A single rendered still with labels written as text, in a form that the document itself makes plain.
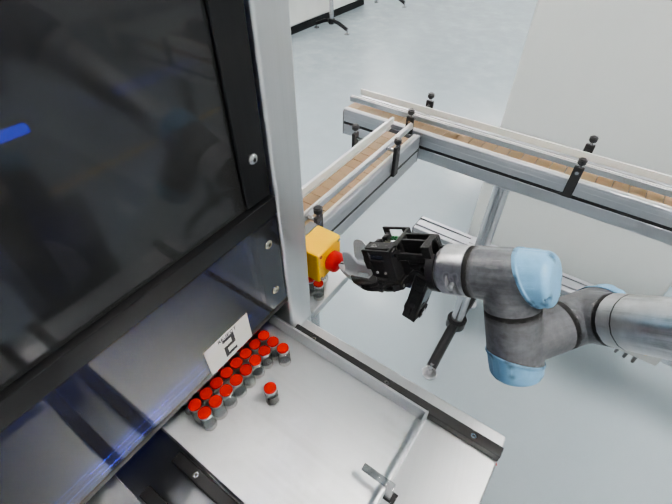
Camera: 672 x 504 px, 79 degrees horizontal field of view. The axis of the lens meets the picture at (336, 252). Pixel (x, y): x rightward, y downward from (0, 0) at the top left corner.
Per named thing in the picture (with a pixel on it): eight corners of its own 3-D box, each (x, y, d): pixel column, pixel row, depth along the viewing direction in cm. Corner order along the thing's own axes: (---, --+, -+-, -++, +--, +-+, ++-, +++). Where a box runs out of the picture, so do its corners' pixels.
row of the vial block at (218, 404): (200, 426, 66) (193, 413, 63) (275, 347, 77) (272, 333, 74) (210, 434, 65) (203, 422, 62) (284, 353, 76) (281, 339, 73)
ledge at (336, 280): (263, 288, 90) (262, 282, 89) (300, 254, 97) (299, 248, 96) (314, 317, 84) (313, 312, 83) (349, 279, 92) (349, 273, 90)
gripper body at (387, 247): (380, 225, 70) (446, 226, 62) (394, 265, 74) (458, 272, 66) (356, 251, 65) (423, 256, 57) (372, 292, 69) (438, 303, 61)
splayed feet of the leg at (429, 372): (417, 373, 170) (422, 355, 160) (464, 296, 199) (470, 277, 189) (434, 384, 166) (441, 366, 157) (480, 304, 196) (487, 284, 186)
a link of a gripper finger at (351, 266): (331, 243, 74) (372, 246, 68) (342, 269, 77) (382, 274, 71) (320, 253, 72) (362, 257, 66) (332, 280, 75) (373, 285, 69)
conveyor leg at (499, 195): (440, 328, 177) (485, 179, 123) (448, 314, 182) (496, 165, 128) (460, 339, 173) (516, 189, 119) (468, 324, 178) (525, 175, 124)
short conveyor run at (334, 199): (278, 305, 89) (270, 253, 78) (227, 275, 95) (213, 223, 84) (421, 163, 129) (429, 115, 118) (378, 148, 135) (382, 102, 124)
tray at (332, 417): (161, 429, 66) (154, 420, 64) (270, 321, 81) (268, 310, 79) (332, 587, 52) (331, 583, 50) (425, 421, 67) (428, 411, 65)
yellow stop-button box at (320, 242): (289, 267, 81) (286, 241, 76) (312, 247, 85) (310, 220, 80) (320, 284, 78) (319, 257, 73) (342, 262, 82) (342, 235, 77)
